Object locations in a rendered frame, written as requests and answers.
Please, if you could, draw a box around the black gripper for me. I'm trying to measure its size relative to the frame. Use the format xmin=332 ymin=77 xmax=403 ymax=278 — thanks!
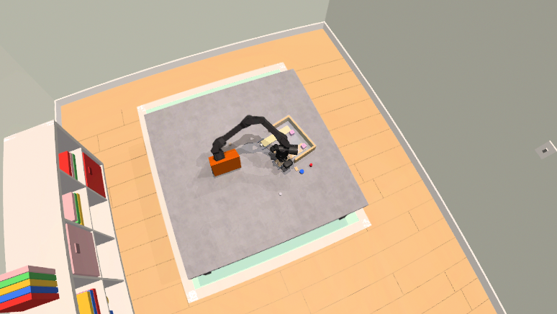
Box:
xmin=270 ymin=144 xmax=293 ymax=169

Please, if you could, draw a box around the pale yellow flat strip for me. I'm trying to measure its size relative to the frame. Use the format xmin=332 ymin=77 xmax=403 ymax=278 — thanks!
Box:
xmin=261 ymin=134 xmax=276 ymax=147

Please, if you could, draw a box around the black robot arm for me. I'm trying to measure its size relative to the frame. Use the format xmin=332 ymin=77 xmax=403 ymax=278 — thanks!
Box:
xmin=211 ymin=115 xmax=298 ymax=161

